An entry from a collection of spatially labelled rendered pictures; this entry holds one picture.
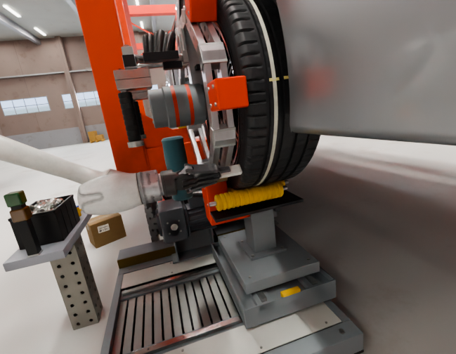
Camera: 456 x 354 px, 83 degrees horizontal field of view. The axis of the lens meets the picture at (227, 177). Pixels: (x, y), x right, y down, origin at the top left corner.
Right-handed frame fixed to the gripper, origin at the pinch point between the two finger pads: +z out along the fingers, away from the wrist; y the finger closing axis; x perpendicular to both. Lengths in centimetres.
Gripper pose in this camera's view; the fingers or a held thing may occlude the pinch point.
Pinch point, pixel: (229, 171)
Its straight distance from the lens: 77.1
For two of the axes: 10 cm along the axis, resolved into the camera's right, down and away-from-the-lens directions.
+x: -2.9, -8.2, 4.9
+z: 9.5, -1.9, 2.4
